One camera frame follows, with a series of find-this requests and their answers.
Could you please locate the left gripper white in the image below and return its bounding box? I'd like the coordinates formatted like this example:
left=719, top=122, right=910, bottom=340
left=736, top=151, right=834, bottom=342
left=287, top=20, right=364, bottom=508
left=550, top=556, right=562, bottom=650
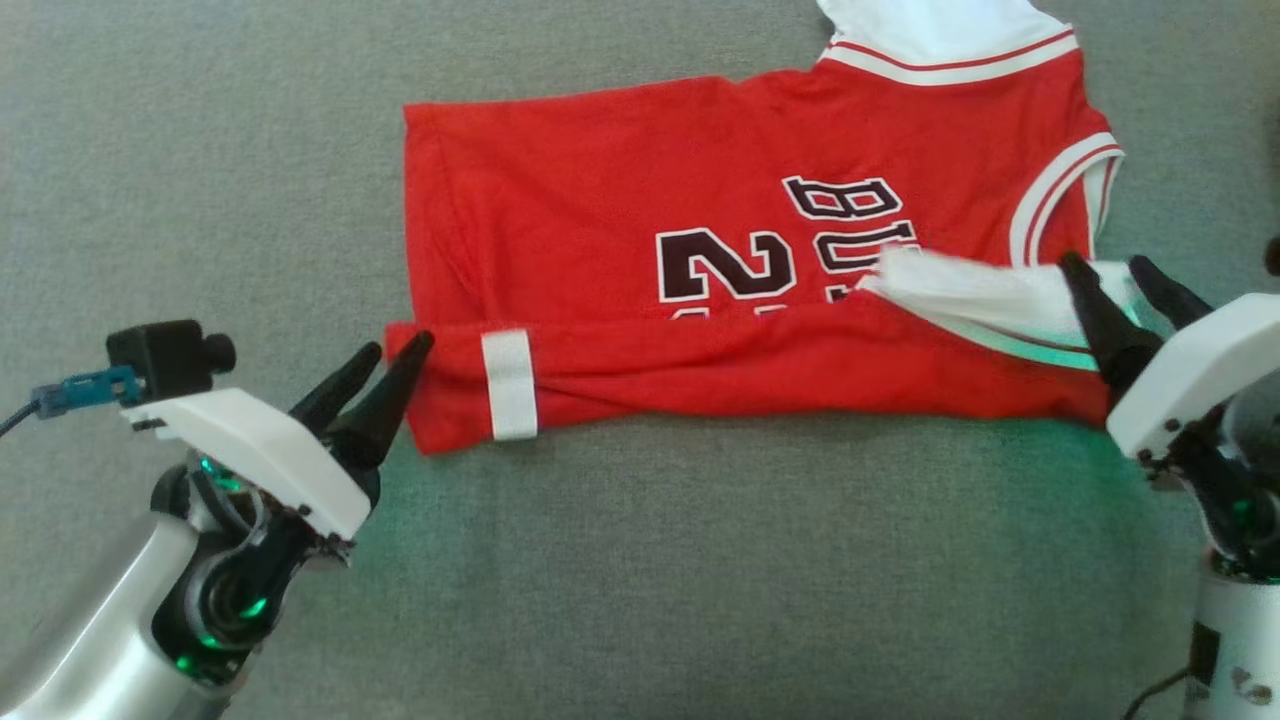
left=119, top=329, right=437, bottom=542

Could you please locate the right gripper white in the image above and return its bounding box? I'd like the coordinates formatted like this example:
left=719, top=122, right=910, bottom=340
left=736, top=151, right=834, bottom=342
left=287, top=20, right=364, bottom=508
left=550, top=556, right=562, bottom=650
left=1057, top=250, right=1280, bottom=463

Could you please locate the red basketball jersey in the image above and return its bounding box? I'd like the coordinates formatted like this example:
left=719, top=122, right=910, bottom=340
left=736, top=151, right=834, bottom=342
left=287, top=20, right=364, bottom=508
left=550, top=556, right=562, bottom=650
left=384, top=0, right=1143, bottom=458

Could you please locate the grey fabric sofa seat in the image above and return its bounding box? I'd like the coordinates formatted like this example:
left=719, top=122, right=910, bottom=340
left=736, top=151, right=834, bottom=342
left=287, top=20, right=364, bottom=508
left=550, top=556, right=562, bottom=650
left=0, top=0, right=1280, bottom=720

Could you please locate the right thin black cable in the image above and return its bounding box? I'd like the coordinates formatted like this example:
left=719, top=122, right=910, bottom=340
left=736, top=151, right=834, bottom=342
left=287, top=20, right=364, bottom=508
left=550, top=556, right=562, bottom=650
left=1122, top=662, right=1203, bottom=720

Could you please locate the thin black cable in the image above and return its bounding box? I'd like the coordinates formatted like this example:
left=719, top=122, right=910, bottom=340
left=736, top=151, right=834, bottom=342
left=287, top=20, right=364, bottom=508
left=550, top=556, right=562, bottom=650
left=1122, top=662, right=1203, bottom=720
left=0, top=398, right=43, bottom=441

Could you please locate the left thin black cable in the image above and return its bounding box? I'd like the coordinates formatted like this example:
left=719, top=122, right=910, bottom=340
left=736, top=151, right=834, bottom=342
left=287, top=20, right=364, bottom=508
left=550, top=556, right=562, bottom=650
left=0, top=398, right=43, bottom=441

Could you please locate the left blue cable connector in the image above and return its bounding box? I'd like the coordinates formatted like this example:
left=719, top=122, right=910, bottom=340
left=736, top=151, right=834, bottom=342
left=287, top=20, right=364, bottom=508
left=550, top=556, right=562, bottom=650
left=30, top=366, right=144, bottom=420

